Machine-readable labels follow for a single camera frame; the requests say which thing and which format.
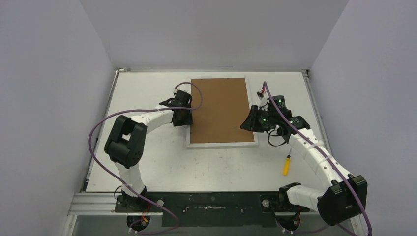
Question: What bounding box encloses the white picture frame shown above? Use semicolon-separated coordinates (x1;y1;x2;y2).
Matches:
185;76;259;149

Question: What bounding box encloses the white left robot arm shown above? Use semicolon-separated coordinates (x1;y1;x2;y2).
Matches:
104;89;193;212

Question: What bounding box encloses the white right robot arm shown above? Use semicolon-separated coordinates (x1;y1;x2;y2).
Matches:
240;92;367;226

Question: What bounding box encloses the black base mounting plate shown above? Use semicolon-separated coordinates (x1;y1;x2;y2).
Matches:
115;191;310;227

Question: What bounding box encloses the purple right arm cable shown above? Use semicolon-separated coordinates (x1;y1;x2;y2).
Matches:
262;81;373;236

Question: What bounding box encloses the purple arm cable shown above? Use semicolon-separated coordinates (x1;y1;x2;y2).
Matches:
262;81;373;236
88;81;204;236

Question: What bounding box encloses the yellow handle screwdriver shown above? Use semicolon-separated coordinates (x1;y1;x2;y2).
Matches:
282;148;292;176

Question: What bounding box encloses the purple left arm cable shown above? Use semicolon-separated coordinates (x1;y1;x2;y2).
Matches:
88;81;204;236

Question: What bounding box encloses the aluminium table front rail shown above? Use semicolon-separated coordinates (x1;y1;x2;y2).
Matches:
67;192;361;216

